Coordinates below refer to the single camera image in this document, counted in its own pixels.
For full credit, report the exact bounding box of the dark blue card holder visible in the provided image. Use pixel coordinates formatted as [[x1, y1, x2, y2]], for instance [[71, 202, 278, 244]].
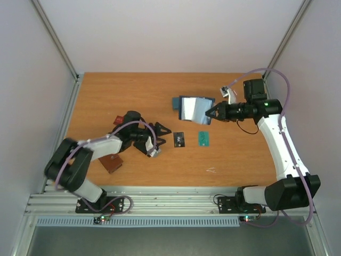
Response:
[[178, 95, 215, 125]]

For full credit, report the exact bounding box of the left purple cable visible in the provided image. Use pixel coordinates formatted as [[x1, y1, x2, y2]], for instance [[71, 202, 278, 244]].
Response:
[[54, 120, 158, 215]]

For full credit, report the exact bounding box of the black credit card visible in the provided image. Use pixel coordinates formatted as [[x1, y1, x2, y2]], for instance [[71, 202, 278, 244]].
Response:
[[173, 132, 185, 148]]

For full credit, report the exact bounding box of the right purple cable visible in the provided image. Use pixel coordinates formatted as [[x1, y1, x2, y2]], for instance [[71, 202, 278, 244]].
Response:
[[229, 68, 315, 229]]

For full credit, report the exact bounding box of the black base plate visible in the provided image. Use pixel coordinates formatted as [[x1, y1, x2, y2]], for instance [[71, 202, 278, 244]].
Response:
[[75, 196, 125, 214], [217, 196, 266, 214]]

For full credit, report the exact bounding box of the right aluminium corner post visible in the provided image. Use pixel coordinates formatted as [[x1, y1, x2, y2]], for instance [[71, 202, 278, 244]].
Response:
[[262, 0, 314, 81]]

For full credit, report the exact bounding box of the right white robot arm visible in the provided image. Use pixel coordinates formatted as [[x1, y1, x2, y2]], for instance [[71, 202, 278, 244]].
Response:
[[206, 79, 321, 212]]

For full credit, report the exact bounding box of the slotted grey cable duct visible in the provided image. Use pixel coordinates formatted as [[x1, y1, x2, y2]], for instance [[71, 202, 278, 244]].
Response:
[[36, 217, 240, 228]]

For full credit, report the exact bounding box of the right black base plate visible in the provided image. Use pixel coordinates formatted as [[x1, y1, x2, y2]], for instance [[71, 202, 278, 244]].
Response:
[[217, 196, 266, 214]]

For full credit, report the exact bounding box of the small circuit board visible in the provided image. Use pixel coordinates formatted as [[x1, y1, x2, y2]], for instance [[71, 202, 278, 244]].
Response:
[[93, 215, 111, 225], [239, 215, 258, 222]]

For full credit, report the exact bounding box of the right small circuit board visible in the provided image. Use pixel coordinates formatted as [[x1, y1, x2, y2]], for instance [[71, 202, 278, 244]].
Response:
[[239, 215, 258, 222]]

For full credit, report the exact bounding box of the left aluminium corner post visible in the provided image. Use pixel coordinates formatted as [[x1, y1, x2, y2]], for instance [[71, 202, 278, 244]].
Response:
[[30, 0, 80, 81]]

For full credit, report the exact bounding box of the aluminium rail base frame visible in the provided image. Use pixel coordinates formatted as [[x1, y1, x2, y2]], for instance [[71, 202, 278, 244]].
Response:
[[25, 186, 318, 218]]

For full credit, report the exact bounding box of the red credit card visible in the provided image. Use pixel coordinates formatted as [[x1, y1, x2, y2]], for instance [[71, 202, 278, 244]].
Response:
[[113, 116, 124, 125]]

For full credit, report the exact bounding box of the brown card holder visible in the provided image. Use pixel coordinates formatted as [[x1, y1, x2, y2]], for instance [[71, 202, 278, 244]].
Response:
[[99, 154, 123, 174]]

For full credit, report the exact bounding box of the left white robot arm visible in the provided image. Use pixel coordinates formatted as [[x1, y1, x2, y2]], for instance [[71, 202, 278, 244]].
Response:
[[44, 110, 171, 212]]

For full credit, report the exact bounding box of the green credit card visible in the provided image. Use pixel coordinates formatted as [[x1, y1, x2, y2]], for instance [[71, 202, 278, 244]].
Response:
[[198, 131, 210, 147]]

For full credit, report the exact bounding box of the left small circuit board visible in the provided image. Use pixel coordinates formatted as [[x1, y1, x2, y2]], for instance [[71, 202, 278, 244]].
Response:
[[93, 215, 111, 225]]

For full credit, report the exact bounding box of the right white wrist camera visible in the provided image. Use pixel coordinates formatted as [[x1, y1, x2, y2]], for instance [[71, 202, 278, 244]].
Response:
[[220, 86, 237, 105]]

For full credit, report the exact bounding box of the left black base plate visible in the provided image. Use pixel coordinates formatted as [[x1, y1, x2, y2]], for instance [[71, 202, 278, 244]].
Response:
[[75, 196, 125, 214]]

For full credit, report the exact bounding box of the aluminium corner post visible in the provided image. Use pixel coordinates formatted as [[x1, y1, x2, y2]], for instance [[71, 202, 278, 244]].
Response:
[[262, 0, 314, 81], [30, 0, 80, 81]]

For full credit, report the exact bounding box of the purple cable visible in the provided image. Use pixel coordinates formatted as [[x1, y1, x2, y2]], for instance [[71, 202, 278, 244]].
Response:
[[54, 120, 158, 215], [229, 68, 315, 229]]

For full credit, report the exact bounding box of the teal card holder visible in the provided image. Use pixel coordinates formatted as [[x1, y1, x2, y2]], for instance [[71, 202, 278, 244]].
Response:
[[172, 97, 180, 110]]

